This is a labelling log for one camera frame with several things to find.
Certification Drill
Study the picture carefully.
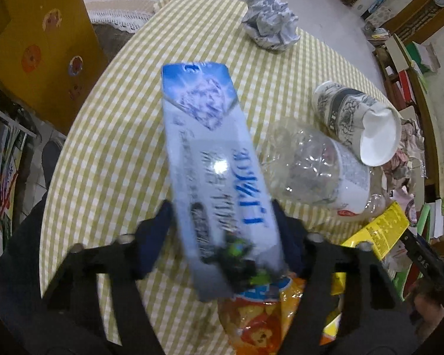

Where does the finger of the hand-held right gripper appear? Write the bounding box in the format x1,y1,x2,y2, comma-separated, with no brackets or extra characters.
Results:
401,225,444,293

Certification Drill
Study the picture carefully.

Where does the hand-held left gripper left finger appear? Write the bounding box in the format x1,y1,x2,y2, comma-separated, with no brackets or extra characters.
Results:
40,200,178,355

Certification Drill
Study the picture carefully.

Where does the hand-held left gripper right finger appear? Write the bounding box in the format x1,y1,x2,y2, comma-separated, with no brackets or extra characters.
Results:
272,200,412,355

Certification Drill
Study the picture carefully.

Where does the green and red basket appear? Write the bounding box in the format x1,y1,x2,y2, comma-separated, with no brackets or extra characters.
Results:
392,203,444,302

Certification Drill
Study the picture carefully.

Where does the yellow snack packet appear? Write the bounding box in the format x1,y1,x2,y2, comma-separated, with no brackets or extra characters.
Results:
322,201,411,341

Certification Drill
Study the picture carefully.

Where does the clear plastic bottle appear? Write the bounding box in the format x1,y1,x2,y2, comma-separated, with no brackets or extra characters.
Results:
261,116,387,222

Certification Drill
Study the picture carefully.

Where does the blue and white carton box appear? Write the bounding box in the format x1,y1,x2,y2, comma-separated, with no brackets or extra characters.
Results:
161,61,285,302

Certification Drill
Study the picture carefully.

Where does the orange snack bag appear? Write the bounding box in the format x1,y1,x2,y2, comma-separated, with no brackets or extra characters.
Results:
218,274,343,355

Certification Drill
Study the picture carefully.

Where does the yellow checked tablecloth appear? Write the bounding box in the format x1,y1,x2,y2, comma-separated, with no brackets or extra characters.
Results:
39,0,411,355

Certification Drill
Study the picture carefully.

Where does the crumpled pink paper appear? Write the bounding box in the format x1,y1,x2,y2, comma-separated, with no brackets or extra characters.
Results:
383,118,426,189

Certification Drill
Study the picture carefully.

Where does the printed paper cup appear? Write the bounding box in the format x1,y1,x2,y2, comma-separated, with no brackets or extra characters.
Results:
312,80,402,167

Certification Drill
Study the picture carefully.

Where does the wooden TV cabinet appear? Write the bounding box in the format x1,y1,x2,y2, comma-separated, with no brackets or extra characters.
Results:
372,33,444,200

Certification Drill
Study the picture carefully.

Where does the red box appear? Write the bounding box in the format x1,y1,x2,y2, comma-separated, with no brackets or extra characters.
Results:
390,68,415,108

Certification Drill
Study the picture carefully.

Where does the green and white box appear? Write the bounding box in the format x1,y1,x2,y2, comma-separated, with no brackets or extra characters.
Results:
407,41,441,72

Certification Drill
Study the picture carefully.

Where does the crumpled newspaper ball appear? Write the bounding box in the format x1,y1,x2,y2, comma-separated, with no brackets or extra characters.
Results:
242,0,301,51

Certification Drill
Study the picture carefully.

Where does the yellow cardboard box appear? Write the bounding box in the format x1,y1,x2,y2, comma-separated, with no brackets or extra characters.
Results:
0,0,110,135

